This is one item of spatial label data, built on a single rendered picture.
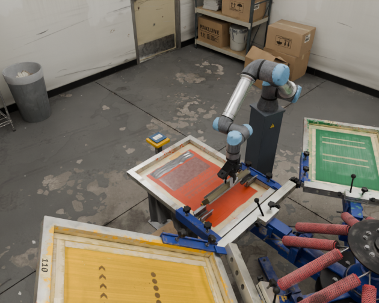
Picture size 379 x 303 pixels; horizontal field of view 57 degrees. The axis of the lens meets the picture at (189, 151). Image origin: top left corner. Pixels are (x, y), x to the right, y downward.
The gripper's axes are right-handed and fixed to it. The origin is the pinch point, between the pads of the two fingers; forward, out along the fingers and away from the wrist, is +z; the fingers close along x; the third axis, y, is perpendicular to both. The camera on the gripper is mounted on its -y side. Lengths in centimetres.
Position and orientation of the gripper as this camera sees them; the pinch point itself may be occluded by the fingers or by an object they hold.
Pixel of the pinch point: (227, 184)
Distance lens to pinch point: 205.5
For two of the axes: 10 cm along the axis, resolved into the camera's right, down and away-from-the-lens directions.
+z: 0.0, 7.8, 6.2
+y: 7.1, -4.4, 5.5
